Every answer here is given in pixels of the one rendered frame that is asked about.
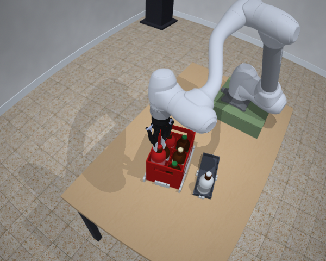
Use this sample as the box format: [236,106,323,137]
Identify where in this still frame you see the red bottle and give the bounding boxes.
[165,131,175,148]
[151,144,166,166]

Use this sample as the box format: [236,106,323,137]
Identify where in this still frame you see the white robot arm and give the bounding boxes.
[148,0,300,134]

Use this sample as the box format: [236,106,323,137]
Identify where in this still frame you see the white bottle with brown band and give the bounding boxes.
[197,171,214,194]

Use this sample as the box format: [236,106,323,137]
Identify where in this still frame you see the brown bottle with white cap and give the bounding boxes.
[164,143,170,161]

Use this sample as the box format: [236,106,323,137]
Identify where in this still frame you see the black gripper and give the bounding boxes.
[146,117,174,152]

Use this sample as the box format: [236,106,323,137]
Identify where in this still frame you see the brown glass bottle with cream cap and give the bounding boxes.
[172,147,186,165]

